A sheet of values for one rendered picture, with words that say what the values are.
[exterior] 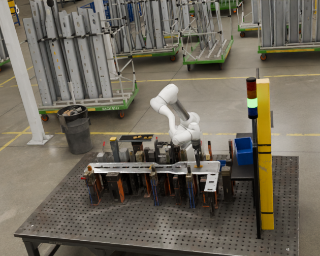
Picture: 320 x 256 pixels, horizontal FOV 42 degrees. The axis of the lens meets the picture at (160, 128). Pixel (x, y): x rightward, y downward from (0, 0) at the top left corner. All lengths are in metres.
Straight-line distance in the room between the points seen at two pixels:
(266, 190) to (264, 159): 0.29
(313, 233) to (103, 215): 2.20
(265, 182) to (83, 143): 4.06
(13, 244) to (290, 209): 3.21
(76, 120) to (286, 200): 3.77
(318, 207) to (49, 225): 2.98
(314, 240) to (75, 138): 3.94
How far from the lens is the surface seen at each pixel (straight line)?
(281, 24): 10.43
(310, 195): 5.36
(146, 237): 3.74
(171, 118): 3.96
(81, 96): 8.52
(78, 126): 6.74
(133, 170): 4.12
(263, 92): 3.08
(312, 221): 4.96
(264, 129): 3.20
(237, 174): 3.80
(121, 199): 4.18
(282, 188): 4.20
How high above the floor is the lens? 3.03
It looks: 24 degrees down
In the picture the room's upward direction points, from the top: 9 degrees counter-clockwise
